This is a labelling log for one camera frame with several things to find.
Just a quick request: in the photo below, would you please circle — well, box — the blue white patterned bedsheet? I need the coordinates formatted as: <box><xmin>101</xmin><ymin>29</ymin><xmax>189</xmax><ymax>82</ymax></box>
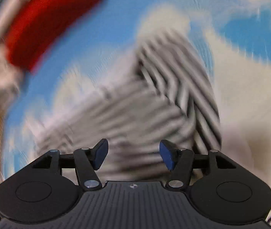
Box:
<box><xmin>2</xmin><ymin>0</ymin><xmax>271</xmax><ymax>181</ymax></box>

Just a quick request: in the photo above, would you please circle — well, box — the red folded blanket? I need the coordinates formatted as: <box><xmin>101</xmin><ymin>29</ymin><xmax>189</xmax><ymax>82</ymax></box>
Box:
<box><xmin>6</xmin><ymin>0</ymin><xmax>101</xmax><ymax>71</ymax></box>

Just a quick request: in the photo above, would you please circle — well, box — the striped white hooded garment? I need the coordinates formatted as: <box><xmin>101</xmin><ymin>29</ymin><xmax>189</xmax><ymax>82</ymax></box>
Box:
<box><xmin>36</xmin><ymin>32</ymin><xmax>271</xmax><ymax>228</ymax></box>

